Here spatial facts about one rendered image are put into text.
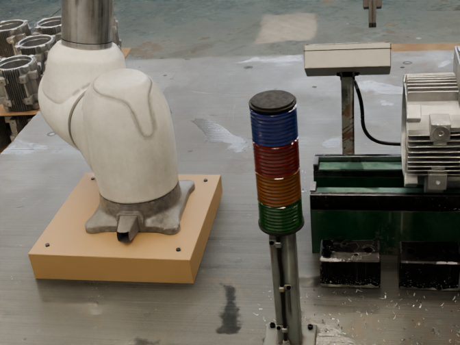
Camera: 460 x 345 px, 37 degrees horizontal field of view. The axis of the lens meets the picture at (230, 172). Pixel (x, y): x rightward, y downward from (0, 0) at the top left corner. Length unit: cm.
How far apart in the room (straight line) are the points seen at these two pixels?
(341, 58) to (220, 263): 47
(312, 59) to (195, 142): 42
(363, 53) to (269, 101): 56
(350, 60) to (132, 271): 59
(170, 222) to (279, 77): 83
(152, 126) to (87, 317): 35
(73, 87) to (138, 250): 34
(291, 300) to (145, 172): 38
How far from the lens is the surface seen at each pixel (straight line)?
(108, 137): 122
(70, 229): 135
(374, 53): 140
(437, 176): 116
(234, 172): 154
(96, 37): 138
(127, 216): 128
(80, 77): 136
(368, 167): 130
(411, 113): 113
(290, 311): 105
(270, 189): 90
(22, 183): 166
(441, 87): 116
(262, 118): 85
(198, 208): 134
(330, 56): 140
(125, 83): 123
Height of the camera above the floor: 158
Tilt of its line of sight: 30 degrees down
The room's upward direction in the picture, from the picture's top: 6 degrees counter-clockwise
